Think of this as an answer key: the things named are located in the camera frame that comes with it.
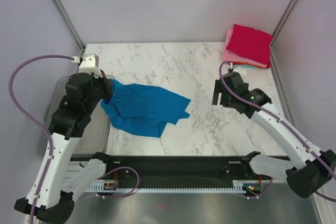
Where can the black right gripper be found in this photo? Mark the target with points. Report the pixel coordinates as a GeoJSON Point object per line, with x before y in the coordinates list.
{"type": "Point", "coordinates": [218, 89]}

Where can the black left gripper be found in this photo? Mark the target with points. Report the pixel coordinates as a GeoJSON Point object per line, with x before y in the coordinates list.
{"type": "Point", "coordinates": [107, 82]}

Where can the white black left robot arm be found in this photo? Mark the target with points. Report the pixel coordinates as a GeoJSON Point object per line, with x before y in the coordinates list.
{"type": "Point", "coordinates": [50, 199]}

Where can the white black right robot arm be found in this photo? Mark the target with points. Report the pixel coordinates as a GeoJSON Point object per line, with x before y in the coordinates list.
{"type": "Point", "coordinates": [308, 167]}

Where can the folded light blue t shirt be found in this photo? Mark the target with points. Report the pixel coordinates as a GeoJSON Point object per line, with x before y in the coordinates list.
{"type": "Point", "coordinates": [248, 67]}

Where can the folded crimson t shirt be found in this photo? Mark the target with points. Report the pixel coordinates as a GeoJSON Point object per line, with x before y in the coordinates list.
{"type": "Point", "coordinates": [251, 43]}

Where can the clear plastic bin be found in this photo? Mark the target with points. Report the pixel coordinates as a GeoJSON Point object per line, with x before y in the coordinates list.
{"type": "Point", "coordinates": [85, 120]}

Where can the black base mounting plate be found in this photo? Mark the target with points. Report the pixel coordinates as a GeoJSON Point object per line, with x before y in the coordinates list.
{"type": "Point", "coordinates": [188, 169]}

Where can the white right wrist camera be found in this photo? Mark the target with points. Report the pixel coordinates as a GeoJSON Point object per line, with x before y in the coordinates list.
{"type": "Point", "coordinates": [237, 68]}

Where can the white slotted cable duct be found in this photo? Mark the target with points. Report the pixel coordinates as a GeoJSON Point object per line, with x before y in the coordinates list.
{"type": "Point", "coordinates": [206, 187]}

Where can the aluminium left frame post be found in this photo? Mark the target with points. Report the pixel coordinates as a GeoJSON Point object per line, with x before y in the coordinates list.
{"type": "Point", "coordinates": [66, 18]}

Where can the aluminium frame post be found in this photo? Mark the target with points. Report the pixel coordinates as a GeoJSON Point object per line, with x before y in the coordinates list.
{"type": "Point", "coordinates": [288, 10]}
{"type": "Point", "coordinates": [66, 18]}

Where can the aluminium right frame post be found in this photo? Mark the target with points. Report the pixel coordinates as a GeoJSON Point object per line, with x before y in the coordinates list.
{"type": "Point", "coordinates": [288, 10]}

